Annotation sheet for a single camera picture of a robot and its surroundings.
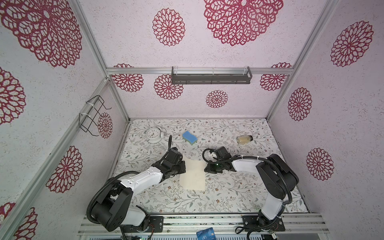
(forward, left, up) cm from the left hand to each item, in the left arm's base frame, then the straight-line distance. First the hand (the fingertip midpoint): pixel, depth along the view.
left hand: (183, 168), depth 89 cm
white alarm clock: (+26, +21, 0) cm, 33 cm away
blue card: (-32, -12, -4) cm, 35 cm away
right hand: (+3, -14, -3) cm, 15 cm away
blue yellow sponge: (+25, -4, -3) cm, 26 cm away
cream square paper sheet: (-4, -6, -5) cm, 9 cm away
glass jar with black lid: (+21, -42, -1) cm, 47 cm away
